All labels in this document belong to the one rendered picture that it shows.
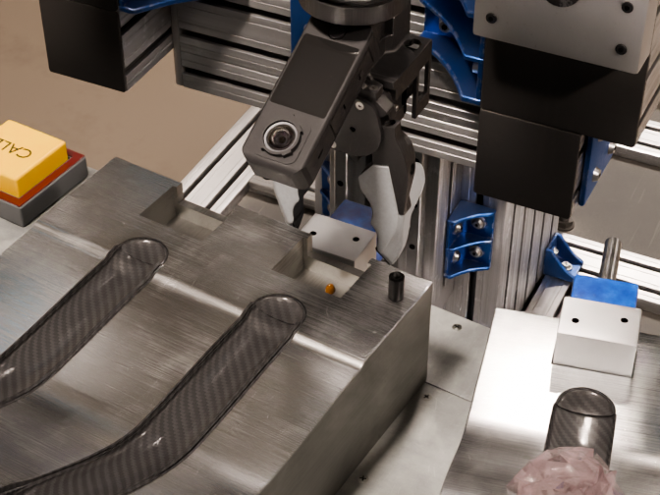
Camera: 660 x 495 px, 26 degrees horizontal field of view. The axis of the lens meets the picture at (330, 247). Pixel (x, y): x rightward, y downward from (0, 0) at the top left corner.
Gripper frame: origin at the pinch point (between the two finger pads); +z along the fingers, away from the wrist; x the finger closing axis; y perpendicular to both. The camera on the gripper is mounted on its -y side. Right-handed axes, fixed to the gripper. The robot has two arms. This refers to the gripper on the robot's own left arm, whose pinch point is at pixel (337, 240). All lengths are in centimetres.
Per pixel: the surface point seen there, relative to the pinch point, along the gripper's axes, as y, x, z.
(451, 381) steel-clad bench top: -5.0, -11.3, 4.6
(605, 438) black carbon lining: -10.0, -23.4, -0.6
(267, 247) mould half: -7.6, 1.3, -4.4
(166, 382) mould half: -20.8, 0.9, -3.9
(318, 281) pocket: -6.3, -1.8, -1.7
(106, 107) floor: 106, 102, 85
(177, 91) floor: 116, 93, 85
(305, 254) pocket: -5.6, -0.4, -3.0
